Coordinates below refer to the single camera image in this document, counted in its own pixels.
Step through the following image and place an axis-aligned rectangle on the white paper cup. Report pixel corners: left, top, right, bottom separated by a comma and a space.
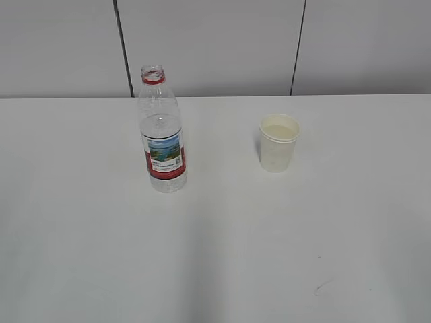
259, 114, 300, 173

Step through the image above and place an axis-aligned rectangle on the clear water bottle red label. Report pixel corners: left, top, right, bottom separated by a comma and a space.
137, 65, 187, 193

